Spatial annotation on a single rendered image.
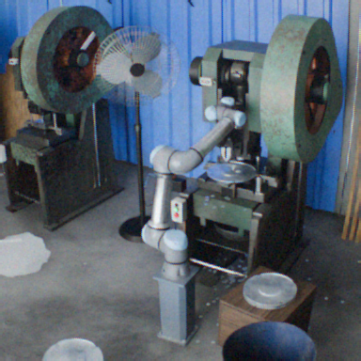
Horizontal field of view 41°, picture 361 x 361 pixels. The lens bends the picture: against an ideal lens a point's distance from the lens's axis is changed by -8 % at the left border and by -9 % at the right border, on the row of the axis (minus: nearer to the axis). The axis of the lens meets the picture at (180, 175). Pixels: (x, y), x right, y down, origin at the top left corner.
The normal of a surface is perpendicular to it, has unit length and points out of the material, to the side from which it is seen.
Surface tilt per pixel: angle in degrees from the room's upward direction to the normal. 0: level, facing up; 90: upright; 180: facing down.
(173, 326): 90
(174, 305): 90
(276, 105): 92
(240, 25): 90
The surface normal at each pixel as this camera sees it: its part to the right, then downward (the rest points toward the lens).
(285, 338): -0.50, 0.33
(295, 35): -0.34, -0.50
